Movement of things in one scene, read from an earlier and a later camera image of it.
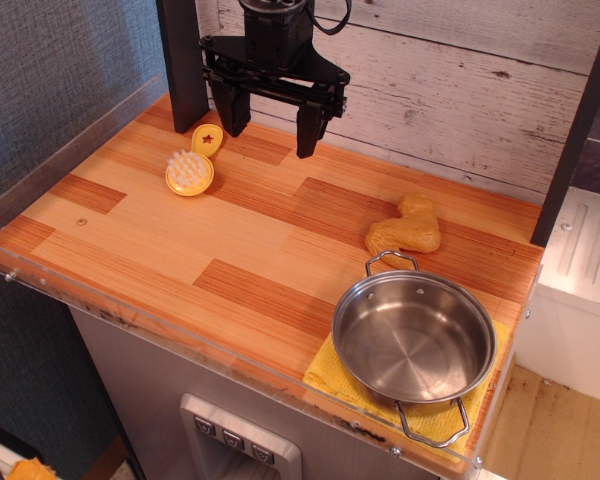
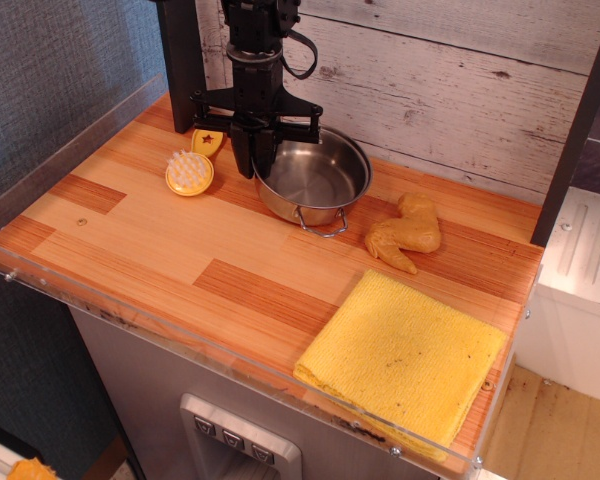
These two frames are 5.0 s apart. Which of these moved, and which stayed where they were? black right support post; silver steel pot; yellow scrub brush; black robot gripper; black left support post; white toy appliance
Moved: silver steel pot; black robot gripper
Stayed: white toy appliance; black right support post; yellow scrub brush; black left support post
